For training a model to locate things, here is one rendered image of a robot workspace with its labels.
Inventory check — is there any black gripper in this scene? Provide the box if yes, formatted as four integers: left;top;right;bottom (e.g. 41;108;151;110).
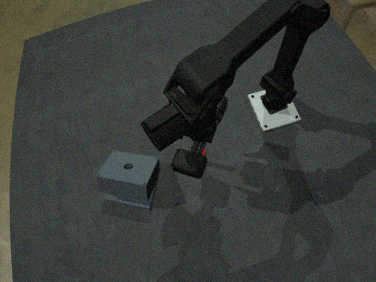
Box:
171;95;228;178

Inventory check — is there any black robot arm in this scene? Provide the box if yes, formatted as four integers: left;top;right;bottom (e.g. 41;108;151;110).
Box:
141;0;331;152

